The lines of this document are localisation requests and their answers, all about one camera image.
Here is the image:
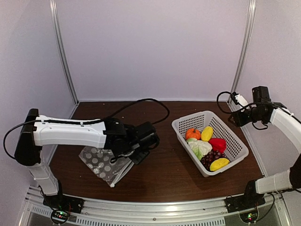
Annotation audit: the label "white toy cauliflower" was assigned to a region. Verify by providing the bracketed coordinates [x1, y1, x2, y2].
[186, 138, 212, 161]

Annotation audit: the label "aluminium frame post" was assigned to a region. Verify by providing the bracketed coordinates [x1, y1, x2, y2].
[49, 0, 79, 105]
[230, 0, 256, 92]

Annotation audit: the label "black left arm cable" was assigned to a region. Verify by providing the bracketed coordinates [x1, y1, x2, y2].
[3, 98, 171, 159]

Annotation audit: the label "red toy bell pepper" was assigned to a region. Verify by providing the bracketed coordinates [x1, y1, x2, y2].
[209, 137, 227, 153]

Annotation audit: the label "yellow toy mango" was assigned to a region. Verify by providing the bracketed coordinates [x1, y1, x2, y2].
[209, 158, 230, 171]

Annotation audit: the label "front aluminium rail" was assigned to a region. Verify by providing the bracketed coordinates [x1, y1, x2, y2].
[17, 181, 293, 226]

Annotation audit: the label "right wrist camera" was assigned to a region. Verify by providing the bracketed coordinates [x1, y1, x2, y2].
[230, 92, 248, 107]

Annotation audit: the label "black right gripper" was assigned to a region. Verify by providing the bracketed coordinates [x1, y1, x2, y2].
[228, 105, 265, 127]

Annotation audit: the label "dark red toy grapes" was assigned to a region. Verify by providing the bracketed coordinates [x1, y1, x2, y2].
[200, 151, 226, 171]

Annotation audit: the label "white perforated plastic basket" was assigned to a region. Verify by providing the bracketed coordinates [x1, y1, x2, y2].
[172, 111, 249, 177]

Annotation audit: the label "right aluminium frame post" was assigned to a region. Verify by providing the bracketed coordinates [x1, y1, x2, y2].
[230, 0, 256, 92]

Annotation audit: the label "clear polka dot zip bag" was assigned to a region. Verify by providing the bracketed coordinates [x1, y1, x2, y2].
[79, 146, 134, 188]

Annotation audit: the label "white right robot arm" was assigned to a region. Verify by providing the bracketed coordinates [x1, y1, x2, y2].
[228, 86, 301, 208]

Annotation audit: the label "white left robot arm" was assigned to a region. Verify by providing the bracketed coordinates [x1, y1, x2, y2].
[14, 109, 159, 209]

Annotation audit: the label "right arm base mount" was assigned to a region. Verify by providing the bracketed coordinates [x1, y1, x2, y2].
[224, 195, 266, 225]

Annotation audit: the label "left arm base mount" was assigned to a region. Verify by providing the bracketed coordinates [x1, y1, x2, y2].
[43, 195, 84, 225]

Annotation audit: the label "left aluminium frame post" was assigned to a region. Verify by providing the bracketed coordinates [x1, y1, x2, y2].
[49, 0, 79, 105]

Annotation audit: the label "yellow toy lemon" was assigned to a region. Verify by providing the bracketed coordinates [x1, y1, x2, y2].
[201, 126, 214, 142]

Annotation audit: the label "orange toy pumpkin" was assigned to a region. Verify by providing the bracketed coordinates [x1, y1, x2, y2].
[185, 128, 201, 140]

